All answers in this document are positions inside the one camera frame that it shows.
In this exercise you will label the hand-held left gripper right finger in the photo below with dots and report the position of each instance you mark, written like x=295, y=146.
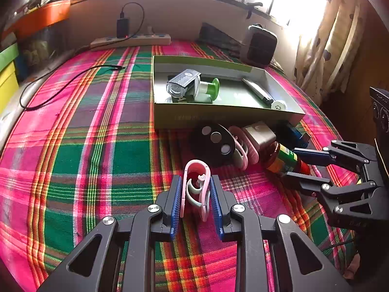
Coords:
x=216, y=206

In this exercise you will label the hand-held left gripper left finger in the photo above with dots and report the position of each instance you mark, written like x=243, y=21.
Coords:
x=176, y=206

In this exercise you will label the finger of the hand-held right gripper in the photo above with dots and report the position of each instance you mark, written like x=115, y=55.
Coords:
x=313, y=156
x=304, y=181

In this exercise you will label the blue plastic case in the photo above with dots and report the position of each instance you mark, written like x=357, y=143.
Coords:
x=296, y=135

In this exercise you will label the glass jar with red lid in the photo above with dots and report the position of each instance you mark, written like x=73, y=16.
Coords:
x=285, y=159

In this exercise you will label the pink clip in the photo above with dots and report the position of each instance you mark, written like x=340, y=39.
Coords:
x=190, y=170
x=246, y=152

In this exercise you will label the white charger plug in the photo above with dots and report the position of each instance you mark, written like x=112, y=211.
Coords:
x=261, y=135

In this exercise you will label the black oval disc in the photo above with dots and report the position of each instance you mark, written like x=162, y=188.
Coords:
x=206, y=149

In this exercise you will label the white round cap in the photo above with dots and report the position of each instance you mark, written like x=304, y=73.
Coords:
x=279, y=105

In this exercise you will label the silver and black bar tool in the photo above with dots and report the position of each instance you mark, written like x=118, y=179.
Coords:
x=255, y=88

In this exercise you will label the green cardboard box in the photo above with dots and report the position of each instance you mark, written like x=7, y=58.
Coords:
x=212, y=117

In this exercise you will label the green and white spool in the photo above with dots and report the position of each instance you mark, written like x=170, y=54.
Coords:
x=209, y=89

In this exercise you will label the black bike light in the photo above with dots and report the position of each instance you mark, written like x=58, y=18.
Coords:
x=182, y=82

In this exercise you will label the black mesh speaker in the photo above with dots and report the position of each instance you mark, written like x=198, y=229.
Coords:
x=261, y=47

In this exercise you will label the patterned curtain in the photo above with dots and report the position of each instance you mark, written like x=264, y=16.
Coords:
x=331, y=36

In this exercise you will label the white power strip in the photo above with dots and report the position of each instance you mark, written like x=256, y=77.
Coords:
x=130, y=41

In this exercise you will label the small white plug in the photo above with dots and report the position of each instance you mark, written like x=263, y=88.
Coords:
x=149, y=31

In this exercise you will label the black power adapter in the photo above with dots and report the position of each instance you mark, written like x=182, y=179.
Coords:
x=122, y=27

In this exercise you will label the yellow box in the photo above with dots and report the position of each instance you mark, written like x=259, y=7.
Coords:
x=7, y=85

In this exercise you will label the green box lid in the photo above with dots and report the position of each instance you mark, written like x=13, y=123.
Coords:
x=7, y=56

